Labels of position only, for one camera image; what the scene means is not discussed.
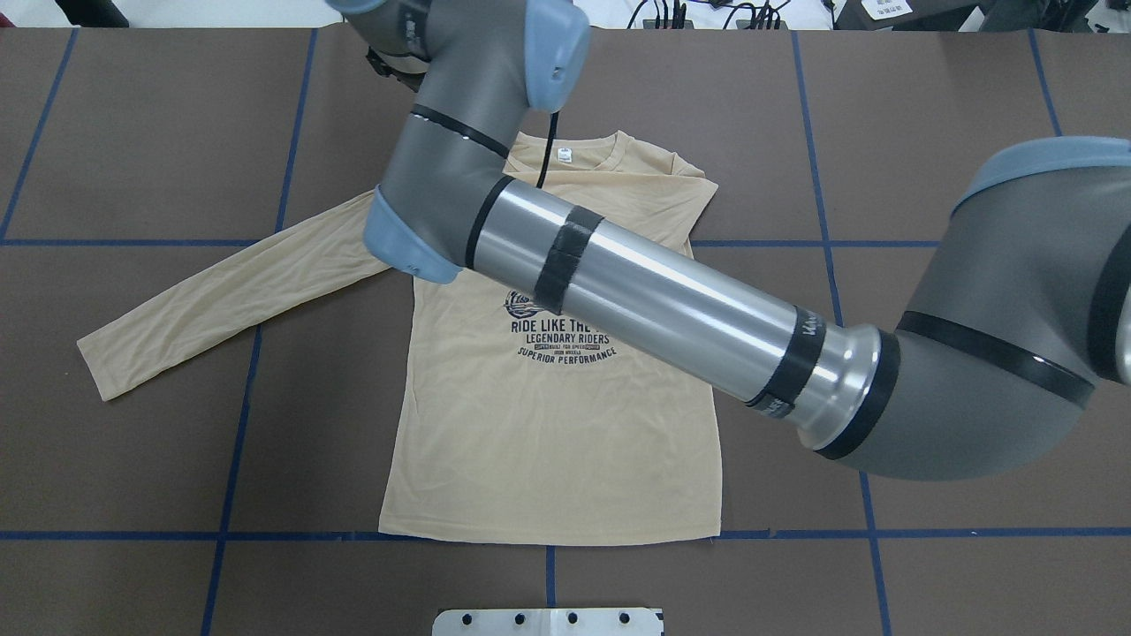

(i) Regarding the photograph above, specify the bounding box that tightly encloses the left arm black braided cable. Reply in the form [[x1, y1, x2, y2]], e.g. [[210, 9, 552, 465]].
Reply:
[[535, 110, 561, 189]]

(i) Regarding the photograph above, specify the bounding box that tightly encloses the beige long-sleeve graphic shirt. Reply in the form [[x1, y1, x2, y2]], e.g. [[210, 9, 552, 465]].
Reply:
[[77, 131, 725, 545]]

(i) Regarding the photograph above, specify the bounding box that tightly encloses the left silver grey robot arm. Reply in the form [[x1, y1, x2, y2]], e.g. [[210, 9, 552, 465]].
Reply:
[[331, 1, 1128, 481]]

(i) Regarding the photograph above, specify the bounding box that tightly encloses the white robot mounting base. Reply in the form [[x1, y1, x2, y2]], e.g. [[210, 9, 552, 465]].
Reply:
[[431, 607, 665, 635]]

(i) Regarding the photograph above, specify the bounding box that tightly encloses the brown table mat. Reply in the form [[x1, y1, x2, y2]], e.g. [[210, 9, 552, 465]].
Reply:
[[1, 24, 1128, 635]]

